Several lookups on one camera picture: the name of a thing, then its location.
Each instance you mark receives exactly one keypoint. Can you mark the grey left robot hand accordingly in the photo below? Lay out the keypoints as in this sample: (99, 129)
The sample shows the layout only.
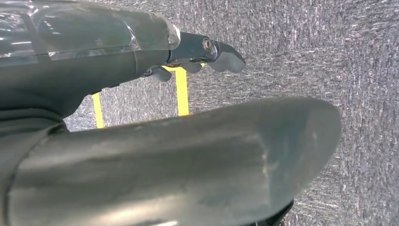
(187, 162)

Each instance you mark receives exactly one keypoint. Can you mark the black robot body part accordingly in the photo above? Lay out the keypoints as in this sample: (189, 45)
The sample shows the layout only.
(277, 216)

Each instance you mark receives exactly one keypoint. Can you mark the yellow floor tape square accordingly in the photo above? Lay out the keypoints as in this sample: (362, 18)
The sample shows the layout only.
(182, 93)

